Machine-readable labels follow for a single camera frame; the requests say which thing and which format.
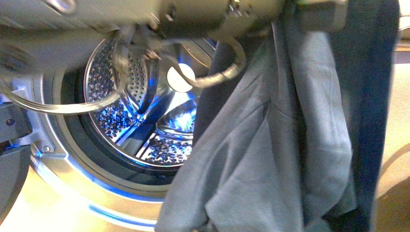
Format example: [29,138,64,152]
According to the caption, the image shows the grey shirt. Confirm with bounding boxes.
[155,15,356,232]

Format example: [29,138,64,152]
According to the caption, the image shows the dark navy garment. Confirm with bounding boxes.
[192,0,401,232]

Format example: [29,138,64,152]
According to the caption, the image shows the grey front-load washing machine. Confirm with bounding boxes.
[0,25,225,232]

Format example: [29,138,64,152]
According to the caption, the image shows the washing machine glass door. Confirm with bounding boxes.
[0,103,32,222]

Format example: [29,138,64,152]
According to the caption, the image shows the steel perforated washer drum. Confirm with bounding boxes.
[83,39,216,170]

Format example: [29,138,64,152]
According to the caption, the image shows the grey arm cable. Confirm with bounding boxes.
[112,35,247,89]

